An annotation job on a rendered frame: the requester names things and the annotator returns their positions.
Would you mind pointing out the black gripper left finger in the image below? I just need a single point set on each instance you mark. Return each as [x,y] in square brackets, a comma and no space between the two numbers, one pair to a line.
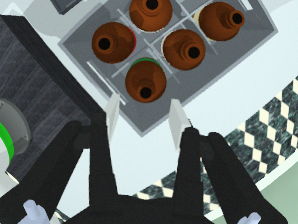
[35,199]

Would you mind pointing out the grey divided crate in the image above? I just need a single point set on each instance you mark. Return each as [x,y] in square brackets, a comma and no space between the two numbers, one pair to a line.
[220,57]

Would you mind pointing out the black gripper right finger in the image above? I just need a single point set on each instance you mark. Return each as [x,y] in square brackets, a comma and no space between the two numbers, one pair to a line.
[239,198]

